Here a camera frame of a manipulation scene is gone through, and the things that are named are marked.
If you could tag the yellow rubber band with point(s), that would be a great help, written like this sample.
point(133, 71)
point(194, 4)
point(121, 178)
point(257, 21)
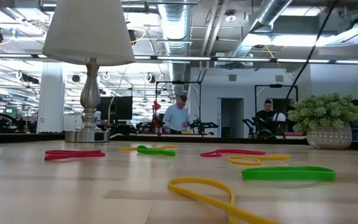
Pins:
point(166, 147)
point(197, 194)
point(275, 157)

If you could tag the green rubber band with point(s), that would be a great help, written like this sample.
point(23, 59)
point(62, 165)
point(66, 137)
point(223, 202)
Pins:
point(287, 174)
point(154, 152)

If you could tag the red rubber band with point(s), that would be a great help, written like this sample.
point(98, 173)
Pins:
point(238, 151)
point(73, 154)

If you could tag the person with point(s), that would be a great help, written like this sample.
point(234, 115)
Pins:
point(266, 113)
point(176, 118)

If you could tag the red desk stand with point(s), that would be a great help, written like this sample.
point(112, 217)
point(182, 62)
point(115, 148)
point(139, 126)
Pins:
point(156, 107)

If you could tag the long ceiling light strip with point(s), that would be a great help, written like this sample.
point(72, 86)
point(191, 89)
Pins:
point(182, 58)

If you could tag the black monitor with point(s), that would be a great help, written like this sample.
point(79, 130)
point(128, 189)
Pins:
point(120, 107)

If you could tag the white round object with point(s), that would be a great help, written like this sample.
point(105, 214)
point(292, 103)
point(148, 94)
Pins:
point(279, 117)

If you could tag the round ceiling detector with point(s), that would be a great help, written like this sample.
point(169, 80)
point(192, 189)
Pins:
point(230, 17)

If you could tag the pink flat item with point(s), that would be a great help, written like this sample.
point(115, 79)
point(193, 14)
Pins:
point(292, 133)

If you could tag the white shade silver table lamp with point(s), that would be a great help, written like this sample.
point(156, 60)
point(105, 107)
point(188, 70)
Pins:
point(89, 31)

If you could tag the white column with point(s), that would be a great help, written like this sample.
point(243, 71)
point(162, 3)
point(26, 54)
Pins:
point(51, 99)

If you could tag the green plant in white pot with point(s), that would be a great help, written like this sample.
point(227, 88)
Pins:
point(328, 137)

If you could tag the black camera gantry frame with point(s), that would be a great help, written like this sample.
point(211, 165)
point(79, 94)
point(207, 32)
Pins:
point(275, 85)
point(179, 82)

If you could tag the silver ventilation duct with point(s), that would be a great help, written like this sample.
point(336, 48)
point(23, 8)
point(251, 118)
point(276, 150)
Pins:
point(176, 31)
point(269, 12)

